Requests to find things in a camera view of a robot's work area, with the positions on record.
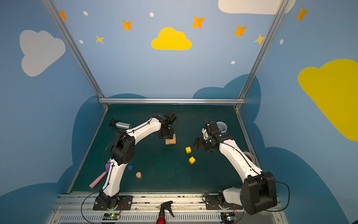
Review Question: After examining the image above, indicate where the aluminium frame post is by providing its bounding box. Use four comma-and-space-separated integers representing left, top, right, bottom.
235, 0, 290, 112
42, 0, 105, 99

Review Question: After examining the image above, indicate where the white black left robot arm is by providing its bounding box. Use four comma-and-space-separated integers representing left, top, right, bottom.
93, 112, 176, 211

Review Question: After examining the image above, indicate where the white tape roll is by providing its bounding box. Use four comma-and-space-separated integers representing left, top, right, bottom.
243, 152, 255, 163

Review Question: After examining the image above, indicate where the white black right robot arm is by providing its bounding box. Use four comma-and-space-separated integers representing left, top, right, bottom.
194, 133, 277, 215

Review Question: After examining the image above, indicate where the left controller board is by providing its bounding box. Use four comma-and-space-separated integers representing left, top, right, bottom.
102, 213, 121, 221

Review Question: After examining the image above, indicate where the right controller board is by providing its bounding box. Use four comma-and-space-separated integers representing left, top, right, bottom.
220, 213, 236, 224

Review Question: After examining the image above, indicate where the light blue ceramic mug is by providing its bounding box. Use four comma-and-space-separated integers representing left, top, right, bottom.
216, 121, 227, 133

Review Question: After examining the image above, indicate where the yellow cube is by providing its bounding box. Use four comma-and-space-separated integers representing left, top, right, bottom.
189, 157, 196, 164
186, 147, 192, 154

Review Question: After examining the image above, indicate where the aluminium right frame post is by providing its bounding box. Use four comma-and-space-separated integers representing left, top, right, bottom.
235, 0, 290, 112

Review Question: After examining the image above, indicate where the aluminium left frame post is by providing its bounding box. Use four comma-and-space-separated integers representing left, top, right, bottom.
42, 0, 105, 99

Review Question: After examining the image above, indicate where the controller board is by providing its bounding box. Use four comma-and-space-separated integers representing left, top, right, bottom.
220, 213, 236, 224
102, 213, 121, 221

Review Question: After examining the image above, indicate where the silver spray bottle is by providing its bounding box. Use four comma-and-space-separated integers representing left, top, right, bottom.
109, 119, 132, 130

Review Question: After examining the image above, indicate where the wooden cylinder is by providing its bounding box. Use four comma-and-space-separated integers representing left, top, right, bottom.
136, 172, 142, 179

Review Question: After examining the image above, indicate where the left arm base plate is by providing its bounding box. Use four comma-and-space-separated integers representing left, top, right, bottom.
93, 196, 133, 211

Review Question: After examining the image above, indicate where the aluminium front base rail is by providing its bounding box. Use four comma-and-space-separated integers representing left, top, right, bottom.
46, 193, 288, 224

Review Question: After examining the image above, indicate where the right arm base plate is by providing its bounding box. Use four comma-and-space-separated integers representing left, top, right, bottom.
202, 194, 243, 210

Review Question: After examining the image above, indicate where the aluminium back frame rail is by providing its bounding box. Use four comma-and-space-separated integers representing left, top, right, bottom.
98, 98, 245, 105

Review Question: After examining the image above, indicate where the red spray bottle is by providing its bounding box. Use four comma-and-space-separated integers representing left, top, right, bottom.
156, 201, 175, 224

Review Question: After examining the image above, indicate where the purple pink brush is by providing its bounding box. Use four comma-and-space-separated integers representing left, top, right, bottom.
89, 160, 111, 189

